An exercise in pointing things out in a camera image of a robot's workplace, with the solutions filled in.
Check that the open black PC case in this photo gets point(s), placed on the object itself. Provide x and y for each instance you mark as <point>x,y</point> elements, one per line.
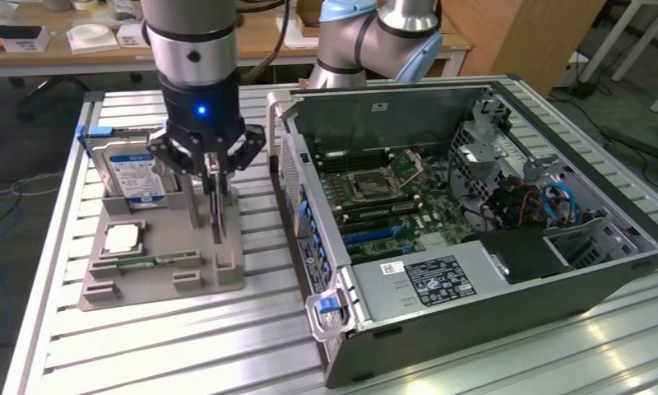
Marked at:
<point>472,329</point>

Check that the small white labelled box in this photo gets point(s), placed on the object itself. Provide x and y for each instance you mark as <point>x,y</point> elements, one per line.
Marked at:
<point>131,36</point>

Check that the white box with round dish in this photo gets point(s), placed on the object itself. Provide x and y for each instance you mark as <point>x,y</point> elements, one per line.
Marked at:
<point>92,39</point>

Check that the white table frame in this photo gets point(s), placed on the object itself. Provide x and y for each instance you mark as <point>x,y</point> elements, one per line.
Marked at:
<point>626,37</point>

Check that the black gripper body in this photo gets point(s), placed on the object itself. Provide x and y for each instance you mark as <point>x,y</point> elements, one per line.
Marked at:
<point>203,123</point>

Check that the blue expansion slot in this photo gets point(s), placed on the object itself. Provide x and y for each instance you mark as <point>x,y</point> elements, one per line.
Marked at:
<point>374,236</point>

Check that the green RAM stick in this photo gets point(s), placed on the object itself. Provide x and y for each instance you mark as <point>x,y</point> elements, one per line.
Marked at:
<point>148,260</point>

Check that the blue case latch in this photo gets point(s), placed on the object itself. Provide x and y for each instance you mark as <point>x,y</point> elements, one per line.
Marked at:
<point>327,305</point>

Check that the graphics card with metal bracket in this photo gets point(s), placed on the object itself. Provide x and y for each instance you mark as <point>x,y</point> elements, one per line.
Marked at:
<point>218,218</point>

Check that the CPU socket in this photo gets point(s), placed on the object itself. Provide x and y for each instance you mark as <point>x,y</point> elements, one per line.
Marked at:
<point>374,186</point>

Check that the metal socket cover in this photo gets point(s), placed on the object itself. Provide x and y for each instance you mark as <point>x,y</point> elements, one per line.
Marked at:
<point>407,166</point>

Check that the black air duct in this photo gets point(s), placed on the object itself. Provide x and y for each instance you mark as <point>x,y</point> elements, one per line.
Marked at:
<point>522,255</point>

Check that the white paper stack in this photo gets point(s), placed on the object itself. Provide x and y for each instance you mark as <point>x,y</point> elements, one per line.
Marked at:
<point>302,37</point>

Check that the hard disk with blue caddy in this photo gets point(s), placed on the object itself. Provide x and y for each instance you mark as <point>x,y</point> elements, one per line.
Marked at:
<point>132,177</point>

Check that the grey disk bay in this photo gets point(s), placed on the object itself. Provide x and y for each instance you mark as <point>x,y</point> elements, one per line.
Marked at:
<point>592,243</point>

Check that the green motherboard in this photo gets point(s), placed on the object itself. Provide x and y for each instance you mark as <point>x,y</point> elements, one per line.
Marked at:
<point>436,205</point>

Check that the grey plastic parts rack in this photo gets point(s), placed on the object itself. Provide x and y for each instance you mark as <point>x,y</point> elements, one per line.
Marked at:
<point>154,290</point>

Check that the white box with black lid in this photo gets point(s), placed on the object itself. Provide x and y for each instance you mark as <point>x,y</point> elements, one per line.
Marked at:
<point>24,39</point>

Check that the wooden desk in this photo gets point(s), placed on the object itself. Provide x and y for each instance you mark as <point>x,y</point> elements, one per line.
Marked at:
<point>60,58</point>

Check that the wooden cabinet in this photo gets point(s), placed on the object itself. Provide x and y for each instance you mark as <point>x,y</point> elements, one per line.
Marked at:
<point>527,41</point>

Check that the silver CPU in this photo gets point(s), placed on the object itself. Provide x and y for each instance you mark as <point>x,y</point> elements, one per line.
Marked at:
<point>122,239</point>

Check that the silver drive cage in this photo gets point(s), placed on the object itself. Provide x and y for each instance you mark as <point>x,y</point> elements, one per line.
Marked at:
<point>478,160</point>

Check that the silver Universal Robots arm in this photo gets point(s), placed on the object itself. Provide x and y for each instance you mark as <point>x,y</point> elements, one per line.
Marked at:
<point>198,41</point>

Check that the grey power supply unit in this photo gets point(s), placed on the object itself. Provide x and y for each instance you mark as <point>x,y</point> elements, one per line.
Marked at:
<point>384,296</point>

